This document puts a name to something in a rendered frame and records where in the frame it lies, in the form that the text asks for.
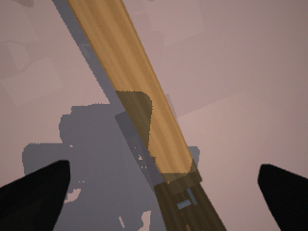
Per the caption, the wooden post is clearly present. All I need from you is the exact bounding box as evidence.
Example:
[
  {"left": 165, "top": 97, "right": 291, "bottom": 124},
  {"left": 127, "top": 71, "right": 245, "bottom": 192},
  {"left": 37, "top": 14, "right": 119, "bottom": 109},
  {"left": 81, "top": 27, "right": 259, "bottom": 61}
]
[{"left": 154, "top": 182, "right": 227, "bottom": 231}]

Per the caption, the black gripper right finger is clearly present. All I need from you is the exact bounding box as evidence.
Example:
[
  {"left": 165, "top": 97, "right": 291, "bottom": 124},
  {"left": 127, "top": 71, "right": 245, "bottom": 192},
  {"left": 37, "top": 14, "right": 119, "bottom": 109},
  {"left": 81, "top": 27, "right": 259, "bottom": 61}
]
[{"left": 257, "top": 164, "right": 308, "bottom": 231}]

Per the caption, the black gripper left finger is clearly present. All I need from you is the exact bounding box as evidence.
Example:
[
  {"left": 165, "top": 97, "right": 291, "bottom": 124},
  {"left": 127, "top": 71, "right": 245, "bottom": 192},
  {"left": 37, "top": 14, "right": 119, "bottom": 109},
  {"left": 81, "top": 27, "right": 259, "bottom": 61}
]
[{"left": 0, "top": 160, "right": 70, "bottom": 231}]

